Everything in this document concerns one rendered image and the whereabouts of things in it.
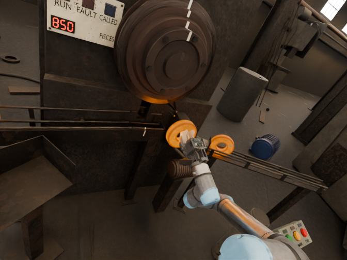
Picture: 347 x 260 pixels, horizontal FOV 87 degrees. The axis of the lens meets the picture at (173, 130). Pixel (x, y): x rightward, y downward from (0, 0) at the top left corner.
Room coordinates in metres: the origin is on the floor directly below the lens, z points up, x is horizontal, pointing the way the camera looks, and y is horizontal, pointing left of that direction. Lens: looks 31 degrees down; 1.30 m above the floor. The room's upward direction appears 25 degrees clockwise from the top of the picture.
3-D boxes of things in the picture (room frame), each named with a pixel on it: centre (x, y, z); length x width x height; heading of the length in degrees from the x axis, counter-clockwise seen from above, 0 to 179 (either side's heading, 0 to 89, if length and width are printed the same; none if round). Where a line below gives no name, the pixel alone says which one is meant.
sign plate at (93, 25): (0.76, 0.50, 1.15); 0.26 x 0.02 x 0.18; 127
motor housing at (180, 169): (0.97, -0.18, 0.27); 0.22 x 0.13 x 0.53; 127
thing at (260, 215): (0.80, -0.69, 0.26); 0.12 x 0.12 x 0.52
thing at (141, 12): (0.88, 0.17, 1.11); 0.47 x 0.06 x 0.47; 127
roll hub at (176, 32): (0.80, 0.11, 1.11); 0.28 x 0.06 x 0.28; 127
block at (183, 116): (1.03, -0.01, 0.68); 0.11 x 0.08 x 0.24; 37
